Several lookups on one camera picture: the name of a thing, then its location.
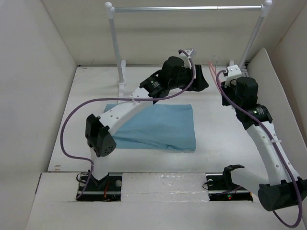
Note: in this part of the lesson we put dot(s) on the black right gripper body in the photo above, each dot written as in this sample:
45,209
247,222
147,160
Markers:
229,87

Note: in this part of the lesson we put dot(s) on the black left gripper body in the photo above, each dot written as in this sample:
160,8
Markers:
183,80

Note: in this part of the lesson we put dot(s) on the pink clothes hanger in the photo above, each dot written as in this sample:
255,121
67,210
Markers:
213,72

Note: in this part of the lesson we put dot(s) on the light blue trousers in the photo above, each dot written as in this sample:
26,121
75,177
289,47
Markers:
159,127

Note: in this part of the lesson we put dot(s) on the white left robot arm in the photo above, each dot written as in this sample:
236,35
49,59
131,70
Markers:
100,129

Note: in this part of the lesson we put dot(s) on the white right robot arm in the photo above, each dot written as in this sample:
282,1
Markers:
283,187

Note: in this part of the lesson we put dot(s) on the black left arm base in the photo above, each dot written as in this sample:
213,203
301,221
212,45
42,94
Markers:
108,189

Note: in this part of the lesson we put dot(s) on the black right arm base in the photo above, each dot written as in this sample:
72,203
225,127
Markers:
221,188

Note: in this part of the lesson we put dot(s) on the white metal clothes rack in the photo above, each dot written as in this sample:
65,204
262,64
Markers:
121,64

